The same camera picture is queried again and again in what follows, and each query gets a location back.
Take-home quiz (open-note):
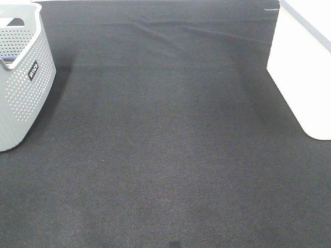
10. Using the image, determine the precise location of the white plastic basket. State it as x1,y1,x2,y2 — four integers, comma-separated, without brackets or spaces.
266,1,330,140

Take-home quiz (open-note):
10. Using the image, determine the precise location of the grey perforated plastic basket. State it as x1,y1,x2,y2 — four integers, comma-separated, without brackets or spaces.
1,1,56,151

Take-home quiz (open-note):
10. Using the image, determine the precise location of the blue cloth in grey basket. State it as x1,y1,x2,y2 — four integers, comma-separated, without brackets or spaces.
0,55,18,64

